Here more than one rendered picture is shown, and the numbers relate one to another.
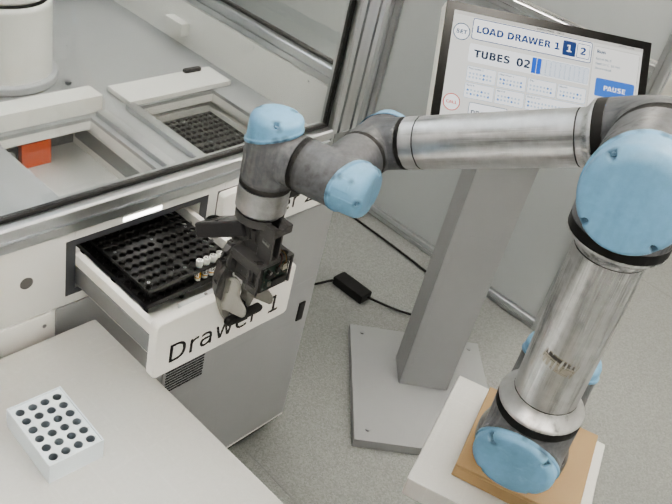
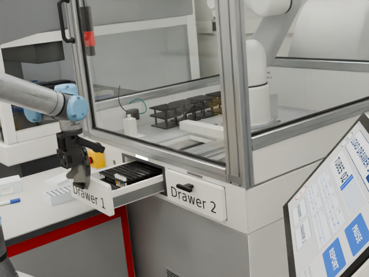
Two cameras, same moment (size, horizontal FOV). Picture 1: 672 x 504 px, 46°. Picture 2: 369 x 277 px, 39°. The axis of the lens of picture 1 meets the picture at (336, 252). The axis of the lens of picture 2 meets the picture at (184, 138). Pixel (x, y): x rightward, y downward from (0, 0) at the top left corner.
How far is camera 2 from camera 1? 2.32 m
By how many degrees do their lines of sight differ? 96
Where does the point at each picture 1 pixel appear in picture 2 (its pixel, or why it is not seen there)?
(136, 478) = (38, 212)
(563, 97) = (331, 220)
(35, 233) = (115, 142)
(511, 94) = (318, 201)
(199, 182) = (159, 156)
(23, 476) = not seen: hidden behind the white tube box
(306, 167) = not seen: hidden behind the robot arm
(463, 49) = (335, 154)
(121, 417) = (69, 206)
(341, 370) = not seen: outside the picture
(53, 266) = (119, 161)
